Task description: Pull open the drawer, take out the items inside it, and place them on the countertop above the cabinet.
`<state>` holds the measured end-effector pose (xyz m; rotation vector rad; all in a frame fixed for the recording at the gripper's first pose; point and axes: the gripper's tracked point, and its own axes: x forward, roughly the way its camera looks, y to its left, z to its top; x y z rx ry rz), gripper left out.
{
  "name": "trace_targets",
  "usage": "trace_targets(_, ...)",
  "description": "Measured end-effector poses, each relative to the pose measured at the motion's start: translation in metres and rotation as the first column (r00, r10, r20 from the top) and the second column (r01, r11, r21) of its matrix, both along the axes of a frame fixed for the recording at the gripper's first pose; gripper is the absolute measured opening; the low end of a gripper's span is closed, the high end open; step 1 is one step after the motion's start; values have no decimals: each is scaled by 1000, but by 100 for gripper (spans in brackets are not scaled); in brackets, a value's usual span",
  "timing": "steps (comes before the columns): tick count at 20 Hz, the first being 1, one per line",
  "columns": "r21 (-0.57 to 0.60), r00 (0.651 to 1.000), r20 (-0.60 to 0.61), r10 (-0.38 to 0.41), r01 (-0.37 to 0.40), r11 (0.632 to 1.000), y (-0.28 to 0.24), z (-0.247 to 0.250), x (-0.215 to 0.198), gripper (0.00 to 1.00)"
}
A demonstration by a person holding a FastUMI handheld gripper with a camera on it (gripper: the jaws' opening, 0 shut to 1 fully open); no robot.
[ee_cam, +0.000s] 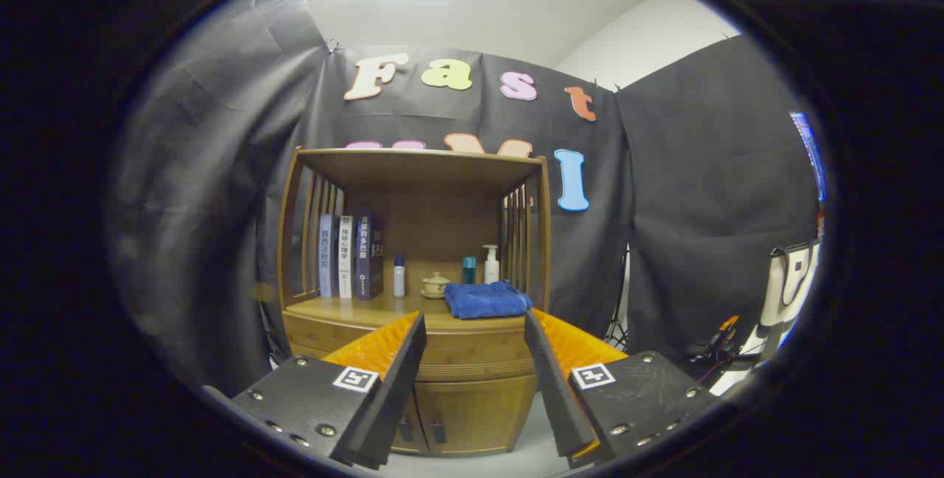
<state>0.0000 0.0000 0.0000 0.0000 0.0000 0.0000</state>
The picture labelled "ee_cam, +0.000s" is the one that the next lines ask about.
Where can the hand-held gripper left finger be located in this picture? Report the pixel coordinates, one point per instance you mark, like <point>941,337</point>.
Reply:
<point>394,389</point>

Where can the light purple book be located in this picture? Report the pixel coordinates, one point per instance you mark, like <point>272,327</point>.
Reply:
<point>327,257</point>

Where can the wooden cabinet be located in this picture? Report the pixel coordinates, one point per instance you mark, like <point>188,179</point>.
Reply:
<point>442,227</point>

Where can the white pump bottle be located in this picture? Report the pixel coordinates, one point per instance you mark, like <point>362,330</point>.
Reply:
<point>491,270</point>

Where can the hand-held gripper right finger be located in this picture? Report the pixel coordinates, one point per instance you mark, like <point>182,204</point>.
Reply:
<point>557,389</point>

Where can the wooden drawer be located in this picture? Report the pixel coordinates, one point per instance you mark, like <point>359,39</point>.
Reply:
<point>476,352</point>

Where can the white book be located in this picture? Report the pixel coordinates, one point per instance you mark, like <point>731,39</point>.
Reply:
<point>346,257</point>

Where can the white tote bag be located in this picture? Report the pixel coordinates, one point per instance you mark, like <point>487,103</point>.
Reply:
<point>793,279</point>

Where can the blue folded towel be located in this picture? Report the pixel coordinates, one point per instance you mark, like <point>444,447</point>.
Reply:
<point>487,301</point>

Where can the white bottle with blue cap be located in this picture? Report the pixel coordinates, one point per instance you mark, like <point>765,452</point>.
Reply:
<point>399,279</point>

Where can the teal bottle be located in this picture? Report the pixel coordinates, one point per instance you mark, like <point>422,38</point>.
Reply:
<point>469,271</point>

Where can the wooden countertop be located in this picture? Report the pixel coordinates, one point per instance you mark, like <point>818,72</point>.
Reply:
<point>383,310</point>

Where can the cream lidded teacup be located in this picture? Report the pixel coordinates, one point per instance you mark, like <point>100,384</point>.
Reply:
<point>435,286</point>

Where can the dark blue book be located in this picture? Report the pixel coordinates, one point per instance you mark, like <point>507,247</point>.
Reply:
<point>367,257</point>

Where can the black device with orange clip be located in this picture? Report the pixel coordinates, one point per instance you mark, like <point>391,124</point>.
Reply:
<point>719,354</point>

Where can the wooden cabinet door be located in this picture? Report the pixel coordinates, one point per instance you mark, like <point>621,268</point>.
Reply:
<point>479,411</point>
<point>411,419</point>

